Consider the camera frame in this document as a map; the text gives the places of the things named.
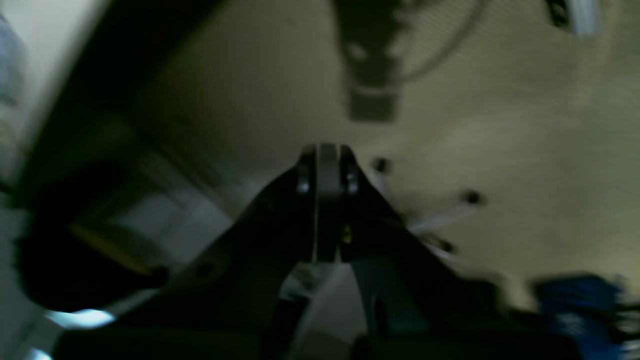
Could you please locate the office chair base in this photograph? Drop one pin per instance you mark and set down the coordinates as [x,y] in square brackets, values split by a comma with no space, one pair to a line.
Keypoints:
[424,222]

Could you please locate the blue object on floor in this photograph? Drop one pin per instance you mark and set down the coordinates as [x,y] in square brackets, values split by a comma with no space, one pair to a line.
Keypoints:
[601,316]

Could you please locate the left gripper side black left finger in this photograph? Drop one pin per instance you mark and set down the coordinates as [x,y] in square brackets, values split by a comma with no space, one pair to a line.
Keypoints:
[225,305]

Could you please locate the dark stand with cable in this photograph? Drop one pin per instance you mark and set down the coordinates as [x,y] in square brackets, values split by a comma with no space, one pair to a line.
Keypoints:
[373,38]

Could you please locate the left gripper side right finger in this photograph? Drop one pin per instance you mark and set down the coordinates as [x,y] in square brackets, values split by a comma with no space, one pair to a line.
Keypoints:
[416,307]

